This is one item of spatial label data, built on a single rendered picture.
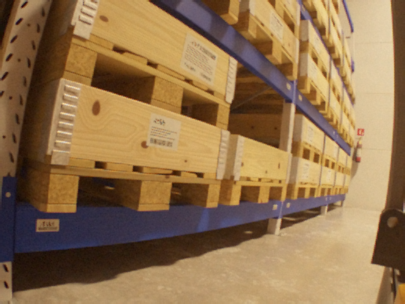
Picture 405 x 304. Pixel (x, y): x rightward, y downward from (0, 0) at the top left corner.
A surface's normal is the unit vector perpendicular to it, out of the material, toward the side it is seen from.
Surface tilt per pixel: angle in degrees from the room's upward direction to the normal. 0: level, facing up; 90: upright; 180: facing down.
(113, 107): 90
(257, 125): 90
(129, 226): 90
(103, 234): 90
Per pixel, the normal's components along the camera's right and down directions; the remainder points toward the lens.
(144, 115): 0.78, 0.09
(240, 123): -0.62, -0.11
